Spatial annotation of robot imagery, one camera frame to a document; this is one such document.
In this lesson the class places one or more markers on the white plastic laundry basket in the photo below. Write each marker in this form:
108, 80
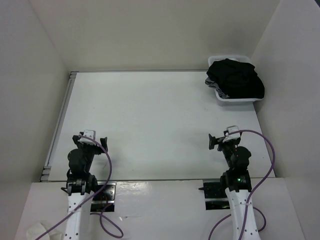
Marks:
232, 101

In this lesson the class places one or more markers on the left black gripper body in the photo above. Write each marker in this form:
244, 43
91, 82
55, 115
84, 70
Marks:
89, 150

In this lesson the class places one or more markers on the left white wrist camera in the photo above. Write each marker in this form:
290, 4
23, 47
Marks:
87, 137

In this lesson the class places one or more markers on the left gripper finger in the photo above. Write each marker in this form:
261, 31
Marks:
103, 142
75, 139

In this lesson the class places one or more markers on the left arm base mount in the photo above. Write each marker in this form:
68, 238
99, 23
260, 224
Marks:
105, 200

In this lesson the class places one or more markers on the crumpled white tissue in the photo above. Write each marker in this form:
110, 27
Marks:
41, 227

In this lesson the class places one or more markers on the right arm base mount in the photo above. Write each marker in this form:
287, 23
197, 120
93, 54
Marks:
214, 196

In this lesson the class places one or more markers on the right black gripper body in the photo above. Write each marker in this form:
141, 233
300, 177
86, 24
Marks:
227, 147

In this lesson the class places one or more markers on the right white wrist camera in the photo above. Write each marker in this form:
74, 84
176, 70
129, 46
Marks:
231, 133

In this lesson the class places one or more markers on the grey garment in basket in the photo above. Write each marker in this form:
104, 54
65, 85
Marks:
212, 84

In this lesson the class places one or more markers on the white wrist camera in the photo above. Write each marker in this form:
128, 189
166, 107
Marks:
87, 137
231, 133

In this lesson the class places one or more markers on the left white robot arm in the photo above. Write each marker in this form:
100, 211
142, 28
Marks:
81, 184

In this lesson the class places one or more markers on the black pleated skirt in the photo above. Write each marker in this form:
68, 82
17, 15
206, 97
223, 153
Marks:
239, 80

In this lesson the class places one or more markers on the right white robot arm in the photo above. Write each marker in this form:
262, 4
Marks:
237, 185

